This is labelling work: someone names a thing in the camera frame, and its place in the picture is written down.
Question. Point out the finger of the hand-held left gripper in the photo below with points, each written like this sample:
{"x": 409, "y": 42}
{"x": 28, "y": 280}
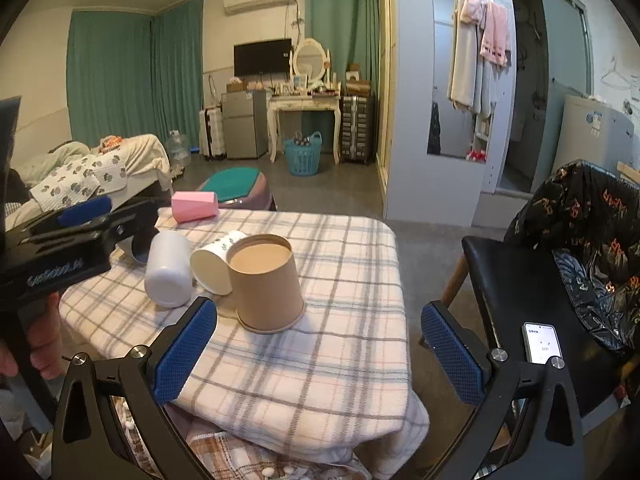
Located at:
{"x": 130, "y": 222}
{"x": 85, "y": 210}

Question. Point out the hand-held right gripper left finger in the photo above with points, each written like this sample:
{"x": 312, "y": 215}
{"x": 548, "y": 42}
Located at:
{"x": 182, "y": 360}

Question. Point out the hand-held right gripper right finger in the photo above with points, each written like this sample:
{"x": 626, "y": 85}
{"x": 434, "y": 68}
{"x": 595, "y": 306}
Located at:
{"x": 450, "y": 355}

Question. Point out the grey cup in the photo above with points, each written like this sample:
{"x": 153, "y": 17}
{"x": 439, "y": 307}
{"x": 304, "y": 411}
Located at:
{"x": 131, "y": 252}

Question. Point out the white plastic cup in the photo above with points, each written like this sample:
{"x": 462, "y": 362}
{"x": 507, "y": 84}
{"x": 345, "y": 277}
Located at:
{"x": 170, "y": 272}

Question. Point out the pink cup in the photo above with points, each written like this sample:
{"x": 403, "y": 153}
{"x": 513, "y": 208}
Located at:
{"x": 195, "y": 206}

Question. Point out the white green-print paper cup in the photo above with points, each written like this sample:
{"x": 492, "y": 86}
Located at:
{"x": 212, "y": 270}

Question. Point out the brown paper cup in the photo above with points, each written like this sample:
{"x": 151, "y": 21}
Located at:
{"x": 270, "y": 295}

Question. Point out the person's left hand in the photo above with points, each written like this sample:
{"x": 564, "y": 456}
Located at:
{"x": 46, "y": 335}

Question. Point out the leaf-print white blanket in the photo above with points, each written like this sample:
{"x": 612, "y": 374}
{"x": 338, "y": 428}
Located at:
{"x": 75, "y": 180}

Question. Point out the pale green blanket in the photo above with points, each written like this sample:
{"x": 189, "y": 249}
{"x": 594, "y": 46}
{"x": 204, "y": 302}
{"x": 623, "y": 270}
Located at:
{"x": 50, "y": 157}

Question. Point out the bed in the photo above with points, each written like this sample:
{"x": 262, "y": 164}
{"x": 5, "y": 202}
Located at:
{"x": 145, "y": 155}

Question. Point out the clear water jug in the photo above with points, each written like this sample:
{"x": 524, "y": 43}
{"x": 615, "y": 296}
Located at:
{"x": 178, "y": 150}

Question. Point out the black chair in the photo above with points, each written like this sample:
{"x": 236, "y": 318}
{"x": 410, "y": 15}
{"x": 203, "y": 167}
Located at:
{"x": 500, "y": 280}

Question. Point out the smartphone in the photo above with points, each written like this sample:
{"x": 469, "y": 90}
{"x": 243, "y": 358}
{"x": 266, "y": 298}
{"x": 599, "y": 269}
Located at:
{"x": 542, "y": 342}

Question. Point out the brown plaid cloth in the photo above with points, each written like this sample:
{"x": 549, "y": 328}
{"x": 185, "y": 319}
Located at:
{"x": 225, "y": 455}

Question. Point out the round green-top stool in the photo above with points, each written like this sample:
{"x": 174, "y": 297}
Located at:
{"x": 235, "y": 185}

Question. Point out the white suitcase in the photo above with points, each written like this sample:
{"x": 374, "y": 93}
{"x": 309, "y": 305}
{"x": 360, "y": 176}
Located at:
{"x": 211, "y": 132}

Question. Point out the plaid tablecloth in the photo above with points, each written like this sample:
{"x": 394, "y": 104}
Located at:
{"x": 325, "y": 360}

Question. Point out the green curtain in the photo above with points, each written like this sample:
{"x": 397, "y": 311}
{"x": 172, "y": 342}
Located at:
{"x": 345, "y": 20}
{"x": 125, "y": 75}

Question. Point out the grey mini fridge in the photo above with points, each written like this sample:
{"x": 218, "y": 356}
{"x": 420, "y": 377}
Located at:
{"x": 245, "y": 125}

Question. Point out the blue laundry basket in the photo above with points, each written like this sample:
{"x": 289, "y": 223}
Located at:
{"x": 302, "y": 160}

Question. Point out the black floral jacket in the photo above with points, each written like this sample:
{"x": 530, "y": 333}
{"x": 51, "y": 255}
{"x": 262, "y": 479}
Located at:
{"x": 595, "y": 220}

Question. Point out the black television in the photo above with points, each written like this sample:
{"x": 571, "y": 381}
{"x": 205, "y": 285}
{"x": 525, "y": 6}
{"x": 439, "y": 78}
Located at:
{"x": 262, "y": 57}

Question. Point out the white dressing table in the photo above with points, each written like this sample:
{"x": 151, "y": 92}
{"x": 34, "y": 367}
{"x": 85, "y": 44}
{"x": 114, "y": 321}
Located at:
{"x": 305, "y": 102}

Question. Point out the oval vanity mirror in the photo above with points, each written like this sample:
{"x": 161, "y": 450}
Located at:
{"x": 309, "y": 60}

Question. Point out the dark drawer cabinet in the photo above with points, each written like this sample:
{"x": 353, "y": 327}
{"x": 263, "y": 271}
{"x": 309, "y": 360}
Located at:
{"x": 357, "y": 130}

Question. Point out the white washing machine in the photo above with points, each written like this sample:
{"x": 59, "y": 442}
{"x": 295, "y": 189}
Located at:
{"x": 590, "y": 135}

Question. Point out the cardboard box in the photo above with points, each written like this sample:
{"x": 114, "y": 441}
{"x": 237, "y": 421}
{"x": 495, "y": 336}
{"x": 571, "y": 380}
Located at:
{"x": 359, "y": 87}

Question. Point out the white towel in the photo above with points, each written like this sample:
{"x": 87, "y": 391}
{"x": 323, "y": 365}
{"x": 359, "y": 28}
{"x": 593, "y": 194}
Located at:
{"x": 462, "y": 60}

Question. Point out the pink towel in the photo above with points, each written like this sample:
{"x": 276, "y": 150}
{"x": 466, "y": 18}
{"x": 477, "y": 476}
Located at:
{"x": 495, "y": 35}

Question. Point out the tall wall mirror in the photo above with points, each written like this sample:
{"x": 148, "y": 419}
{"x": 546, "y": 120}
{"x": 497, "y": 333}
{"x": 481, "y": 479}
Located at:
{"x": 442, "y": 35}

